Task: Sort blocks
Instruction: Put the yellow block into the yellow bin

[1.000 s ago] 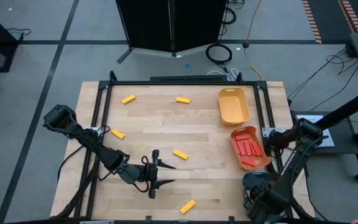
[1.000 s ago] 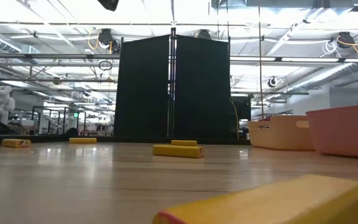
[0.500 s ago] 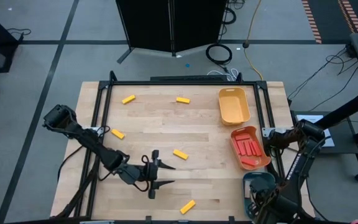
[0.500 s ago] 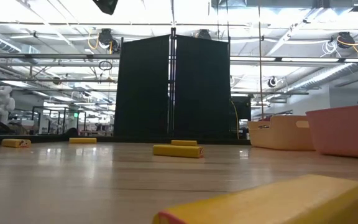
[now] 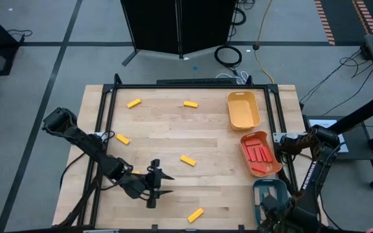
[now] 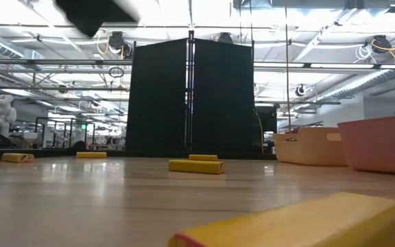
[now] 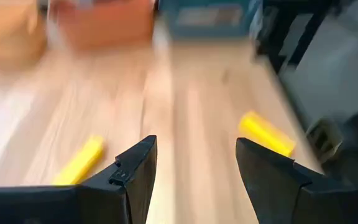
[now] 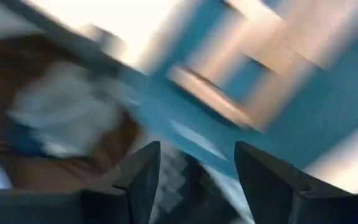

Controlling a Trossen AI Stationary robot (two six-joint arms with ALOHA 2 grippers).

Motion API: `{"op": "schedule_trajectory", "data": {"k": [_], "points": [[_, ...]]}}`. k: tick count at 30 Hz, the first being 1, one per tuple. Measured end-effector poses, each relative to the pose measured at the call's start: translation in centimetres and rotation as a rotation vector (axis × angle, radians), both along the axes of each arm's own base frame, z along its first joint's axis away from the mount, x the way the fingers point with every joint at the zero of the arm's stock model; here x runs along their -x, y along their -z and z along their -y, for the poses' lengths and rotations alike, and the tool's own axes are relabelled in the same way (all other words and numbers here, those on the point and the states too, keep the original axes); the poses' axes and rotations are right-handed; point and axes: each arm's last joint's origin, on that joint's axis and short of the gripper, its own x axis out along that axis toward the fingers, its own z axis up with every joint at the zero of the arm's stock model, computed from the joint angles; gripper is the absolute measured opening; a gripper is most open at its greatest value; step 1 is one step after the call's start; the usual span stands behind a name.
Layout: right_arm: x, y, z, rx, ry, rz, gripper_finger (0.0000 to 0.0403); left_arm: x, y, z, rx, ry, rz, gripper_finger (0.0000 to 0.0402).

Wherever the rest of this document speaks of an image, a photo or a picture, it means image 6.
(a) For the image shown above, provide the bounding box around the yellow wooden block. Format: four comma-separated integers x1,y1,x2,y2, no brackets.
167,191,395,247
168,158,226,175
75,151,108,159
188,154,219,162
1,152,36,164

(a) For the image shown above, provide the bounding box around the black metal rack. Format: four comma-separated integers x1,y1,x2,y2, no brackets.
34,116,95,149

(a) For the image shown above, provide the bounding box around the black folding partition screen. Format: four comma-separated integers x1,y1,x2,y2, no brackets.
125,30,255,154

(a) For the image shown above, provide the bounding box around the white humanoid robot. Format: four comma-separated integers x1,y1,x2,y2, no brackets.
0,94,18,138

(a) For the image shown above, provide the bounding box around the yellow plastic bin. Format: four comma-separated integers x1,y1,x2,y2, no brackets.
272,126,348,167

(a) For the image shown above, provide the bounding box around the orange plastic bin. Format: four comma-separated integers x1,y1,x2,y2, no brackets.
337,113,395,176

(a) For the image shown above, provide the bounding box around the black hanging cable loop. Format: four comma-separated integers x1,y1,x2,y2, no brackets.
108,66,125,78

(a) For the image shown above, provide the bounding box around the black metal rig frame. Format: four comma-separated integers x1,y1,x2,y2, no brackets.
0,148,277,161

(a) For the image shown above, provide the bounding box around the yellow extension cable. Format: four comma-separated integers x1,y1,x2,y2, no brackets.
254,110,265,154

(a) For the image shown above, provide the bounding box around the silver ceiling duct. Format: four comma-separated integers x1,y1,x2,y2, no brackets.
312,68,395,100

